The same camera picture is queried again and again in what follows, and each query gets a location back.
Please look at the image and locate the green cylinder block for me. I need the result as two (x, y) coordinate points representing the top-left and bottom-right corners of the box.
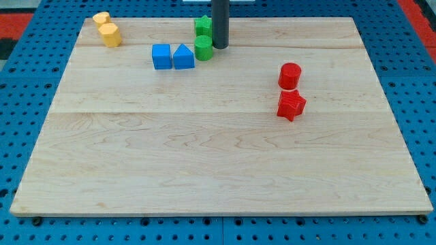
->
(194, 35), (213, 61)

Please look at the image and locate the yellow hexagon block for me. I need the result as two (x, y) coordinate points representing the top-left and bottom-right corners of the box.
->
(98, 22), (122, 48)

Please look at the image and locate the red cylinder block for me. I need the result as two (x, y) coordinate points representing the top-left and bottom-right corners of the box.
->
(278, 63), (302, 90)

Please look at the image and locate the yellow cylinder block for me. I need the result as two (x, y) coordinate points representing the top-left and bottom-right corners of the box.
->
(92, 12), (111, 29)

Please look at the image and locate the green star block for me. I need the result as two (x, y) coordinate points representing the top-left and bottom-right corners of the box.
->
(194, 15), (213, 37)

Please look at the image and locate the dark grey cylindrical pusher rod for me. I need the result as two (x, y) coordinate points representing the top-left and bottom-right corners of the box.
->
(211, 0), (230, 50)

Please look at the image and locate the red star block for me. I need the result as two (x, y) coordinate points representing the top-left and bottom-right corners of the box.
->
(277, 90), (307, 122)

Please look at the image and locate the light wooden board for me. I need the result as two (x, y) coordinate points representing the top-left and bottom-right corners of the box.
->
(10, 17), (433, 217)

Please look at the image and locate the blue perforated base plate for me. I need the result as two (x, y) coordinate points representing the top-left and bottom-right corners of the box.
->
(1, 0), (435, 244)

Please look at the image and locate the blue triangle block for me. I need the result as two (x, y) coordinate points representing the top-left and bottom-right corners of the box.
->
(173, 44), (195, 69)

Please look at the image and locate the blue cube block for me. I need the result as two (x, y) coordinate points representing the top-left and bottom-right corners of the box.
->
(152, 44), (172, 69)

